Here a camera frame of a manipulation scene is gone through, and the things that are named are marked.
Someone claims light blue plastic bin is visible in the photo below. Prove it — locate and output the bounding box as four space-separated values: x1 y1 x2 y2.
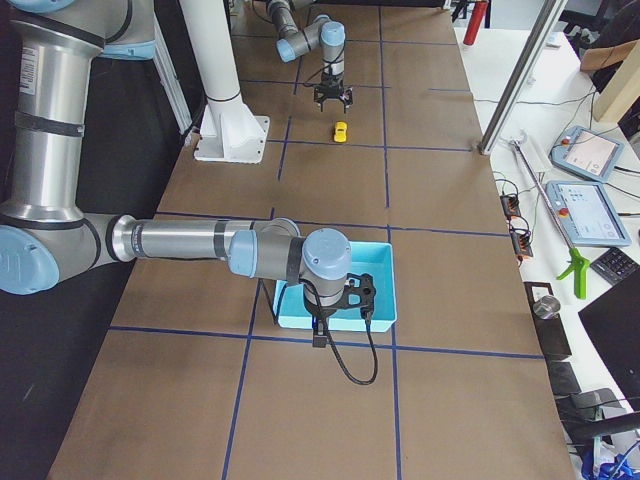
272 241 397 333

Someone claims white column with base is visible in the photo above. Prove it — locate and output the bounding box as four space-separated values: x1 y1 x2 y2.
180 0 270 164

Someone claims orange black connector strip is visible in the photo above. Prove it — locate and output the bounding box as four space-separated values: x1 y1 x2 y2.
500 193 533 263

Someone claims black keyboard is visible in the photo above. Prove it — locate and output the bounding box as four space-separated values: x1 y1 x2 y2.
590 247 639 286

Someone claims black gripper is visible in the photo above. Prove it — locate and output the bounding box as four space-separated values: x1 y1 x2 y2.
313 72 353 112

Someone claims long reacher grabber tool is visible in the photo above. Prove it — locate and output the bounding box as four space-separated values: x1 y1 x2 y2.
509 140 590 300

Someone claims yellow beetle toy car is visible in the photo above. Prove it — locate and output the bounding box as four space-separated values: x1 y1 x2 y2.
333 121 348 144

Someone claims silver metal cylinder weight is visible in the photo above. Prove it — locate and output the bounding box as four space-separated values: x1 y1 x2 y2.
532 295 561 320

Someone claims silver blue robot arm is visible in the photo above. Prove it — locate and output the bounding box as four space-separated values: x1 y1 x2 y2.
265 0 353 112
1 1 300 321

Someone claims silver aluminium frame post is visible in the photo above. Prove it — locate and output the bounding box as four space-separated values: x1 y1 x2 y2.
478 0 567 155

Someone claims blue teach pendant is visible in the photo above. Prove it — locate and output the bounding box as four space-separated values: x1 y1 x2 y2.
545 180 631 247
550 126 624 183

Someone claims black laptop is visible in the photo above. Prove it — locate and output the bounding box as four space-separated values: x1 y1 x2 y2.
579 278 640 411

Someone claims far blue teach pendant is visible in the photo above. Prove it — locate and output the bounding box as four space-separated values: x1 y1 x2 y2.
550 126 624 183

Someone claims near blue teach pendant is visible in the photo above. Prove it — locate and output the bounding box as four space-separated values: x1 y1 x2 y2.
545 180 631 247

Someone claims red cylinder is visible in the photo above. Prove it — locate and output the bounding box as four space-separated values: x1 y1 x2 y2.
463 0 489 46

